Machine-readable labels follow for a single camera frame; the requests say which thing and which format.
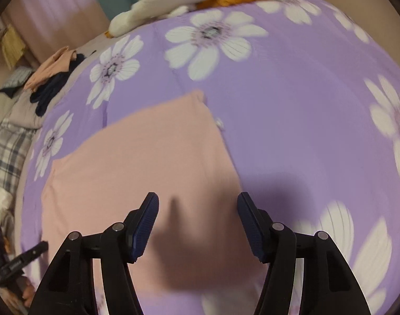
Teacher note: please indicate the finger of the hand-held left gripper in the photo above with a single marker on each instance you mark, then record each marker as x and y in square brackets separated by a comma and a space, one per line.
[22, 261]

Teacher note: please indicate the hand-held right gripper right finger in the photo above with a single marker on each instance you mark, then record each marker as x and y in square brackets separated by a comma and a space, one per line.
[252, 229]

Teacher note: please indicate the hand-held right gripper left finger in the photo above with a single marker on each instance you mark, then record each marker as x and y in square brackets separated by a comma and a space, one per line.
[144, 229]

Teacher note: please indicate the pink striped garment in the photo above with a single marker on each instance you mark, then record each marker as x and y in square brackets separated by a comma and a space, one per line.
[137, 170]

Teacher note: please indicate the navy clothes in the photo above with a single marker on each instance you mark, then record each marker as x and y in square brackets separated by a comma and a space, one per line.
[50, 92]

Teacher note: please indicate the pink folded clothes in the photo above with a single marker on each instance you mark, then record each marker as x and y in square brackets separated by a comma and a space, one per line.
[50, 69]

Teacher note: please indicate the person's left hand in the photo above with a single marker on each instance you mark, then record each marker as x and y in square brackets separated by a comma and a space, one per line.
[28, 292]

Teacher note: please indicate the grey plaid pillow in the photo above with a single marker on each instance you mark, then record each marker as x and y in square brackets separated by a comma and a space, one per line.
[7, 154]

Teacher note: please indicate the purple floral bed cover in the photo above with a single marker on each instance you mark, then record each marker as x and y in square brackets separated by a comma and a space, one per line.
[285, 121]

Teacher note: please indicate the beige blanket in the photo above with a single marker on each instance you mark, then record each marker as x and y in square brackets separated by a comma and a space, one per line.
[19, 111]

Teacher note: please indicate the dark plaid cloth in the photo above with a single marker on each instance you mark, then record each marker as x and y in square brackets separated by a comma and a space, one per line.
[17, 80]

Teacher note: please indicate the yellow cloth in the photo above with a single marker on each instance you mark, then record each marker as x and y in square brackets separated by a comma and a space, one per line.
[13, 46]

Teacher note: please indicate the pink curtain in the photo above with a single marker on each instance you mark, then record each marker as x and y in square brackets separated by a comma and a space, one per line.
[55, 16]

